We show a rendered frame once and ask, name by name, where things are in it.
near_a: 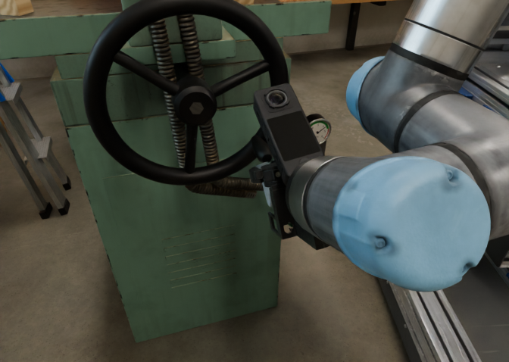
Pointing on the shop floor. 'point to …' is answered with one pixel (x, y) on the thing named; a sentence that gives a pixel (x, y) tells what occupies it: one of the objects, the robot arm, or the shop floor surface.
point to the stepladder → (30, 149)
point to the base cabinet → (179, 229)
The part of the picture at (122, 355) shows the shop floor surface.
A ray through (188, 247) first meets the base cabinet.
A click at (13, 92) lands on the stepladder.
